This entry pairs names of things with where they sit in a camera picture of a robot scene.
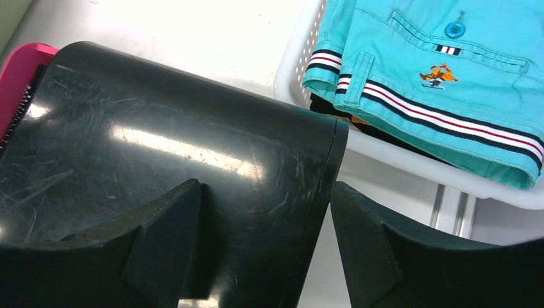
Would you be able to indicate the white perforated plastic basket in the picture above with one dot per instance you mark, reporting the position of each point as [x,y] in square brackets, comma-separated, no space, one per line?
[288,88]

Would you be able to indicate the black and pink storage organizer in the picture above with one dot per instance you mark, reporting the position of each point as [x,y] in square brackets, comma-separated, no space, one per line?
[89,133]

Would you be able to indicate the teal garment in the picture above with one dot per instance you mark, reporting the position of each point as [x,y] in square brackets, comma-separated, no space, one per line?
[460,80]

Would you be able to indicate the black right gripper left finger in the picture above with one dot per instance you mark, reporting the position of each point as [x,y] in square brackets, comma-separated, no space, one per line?
[138,259]

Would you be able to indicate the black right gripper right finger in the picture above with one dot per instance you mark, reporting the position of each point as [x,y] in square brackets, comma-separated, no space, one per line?
[390,260]

